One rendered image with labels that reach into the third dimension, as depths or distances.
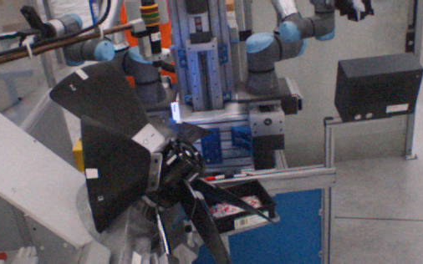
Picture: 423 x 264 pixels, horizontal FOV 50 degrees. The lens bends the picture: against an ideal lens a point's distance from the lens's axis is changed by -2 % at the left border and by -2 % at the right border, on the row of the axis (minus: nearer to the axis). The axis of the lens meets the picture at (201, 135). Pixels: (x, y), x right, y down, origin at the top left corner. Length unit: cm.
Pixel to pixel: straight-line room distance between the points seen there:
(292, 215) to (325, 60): 153
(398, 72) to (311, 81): 161
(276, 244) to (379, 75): 78
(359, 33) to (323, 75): 35
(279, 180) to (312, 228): 28
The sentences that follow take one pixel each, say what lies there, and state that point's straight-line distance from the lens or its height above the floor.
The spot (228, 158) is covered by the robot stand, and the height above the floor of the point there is 74.
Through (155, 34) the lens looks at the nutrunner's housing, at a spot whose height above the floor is 151.
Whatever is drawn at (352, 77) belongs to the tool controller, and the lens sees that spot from 158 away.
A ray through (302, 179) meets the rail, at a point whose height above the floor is 83.
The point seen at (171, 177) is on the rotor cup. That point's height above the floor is 119.
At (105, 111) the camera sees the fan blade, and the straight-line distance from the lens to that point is 119.
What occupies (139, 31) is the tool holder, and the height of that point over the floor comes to 152.
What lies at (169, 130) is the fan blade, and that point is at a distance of 139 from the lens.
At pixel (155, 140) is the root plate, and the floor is 125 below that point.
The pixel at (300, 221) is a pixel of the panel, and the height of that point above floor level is 62.
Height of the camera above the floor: 176
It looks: 26 degrees down
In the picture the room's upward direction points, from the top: 7 degrees counter-clockwise
